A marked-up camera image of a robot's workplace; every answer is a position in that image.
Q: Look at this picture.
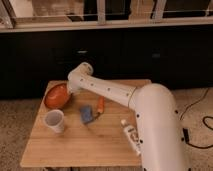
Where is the blue sponge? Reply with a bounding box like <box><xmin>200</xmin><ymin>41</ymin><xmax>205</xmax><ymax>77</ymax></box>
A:
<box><xmin>80</xmin><ymin>105</ymin><xmax>93</xmax><ymax>124</ymax></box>

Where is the orange handled tool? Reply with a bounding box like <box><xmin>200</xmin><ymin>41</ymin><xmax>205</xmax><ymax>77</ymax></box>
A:
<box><xmin>95</xmin><ymin>96</ymin><xmax>105</xmax><ymax>119</ymax></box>

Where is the black power adapter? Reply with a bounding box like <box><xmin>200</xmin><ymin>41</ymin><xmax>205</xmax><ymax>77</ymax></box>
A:
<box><xmin>183</xmin><ymin>128</ymin><xmax>189</xmax><ymax>143</ymax></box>

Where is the white paper cup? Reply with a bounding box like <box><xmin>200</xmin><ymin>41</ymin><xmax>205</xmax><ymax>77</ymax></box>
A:
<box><xmin>43</xmin><ymin>109</ymin><xmax>64</xmax><ymax>133</ymax></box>

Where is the orange ceramic bowl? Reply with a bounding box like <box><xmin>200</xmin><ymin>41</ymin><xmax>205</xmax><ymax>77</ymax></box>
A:
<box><xmin>44</xmin><ymin>83</ymin><xmax>71</xmax><ymax>109</ymax></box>

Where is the black power cable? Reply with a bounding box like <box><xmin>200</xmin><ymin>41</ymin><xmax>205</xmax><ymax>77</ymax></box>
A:
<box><xmin>179</xmin><ymin>87</ymin><xmax>213</xmax><ymax>150</ymax></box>

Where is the dark cabinet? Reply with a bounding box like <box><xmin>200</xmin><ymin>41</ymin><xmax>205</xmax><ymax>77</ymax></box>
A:
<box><xmin>0</xmin><ymin>26</ymin><xmax>213</xmax><ymax>99</ymax></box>

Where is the white plastic bottle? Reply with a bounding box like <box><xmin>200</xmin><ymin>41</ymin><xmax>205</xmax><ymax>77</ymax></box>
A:
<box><xmin>121</xmin><ymin>119</ymin><xmax>141</xmax><ymax>156</ymax></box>

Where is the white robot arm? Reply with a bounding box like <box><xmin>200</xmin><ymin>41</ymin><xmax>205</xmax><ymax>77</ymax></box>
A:
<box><xmin>67</xmin><ymin>62</ymin><xmax>191</xmax><ymax>171</ymax></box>

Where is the white window frame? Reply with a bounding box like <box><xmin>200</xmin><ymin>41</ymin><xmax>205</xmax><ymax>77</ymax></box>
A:
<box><xmin>0</xmin><ymin>0</ymin><xmax>213</xmax><ymax>32</ymax></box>

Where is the wooden table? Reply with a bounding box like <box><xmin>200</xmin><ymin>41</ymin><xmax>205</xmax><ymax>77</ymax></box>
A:
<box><xmin>19</xmin><ymin>79</ymin><xmax>153</xmax><ymax>169</ymax></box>

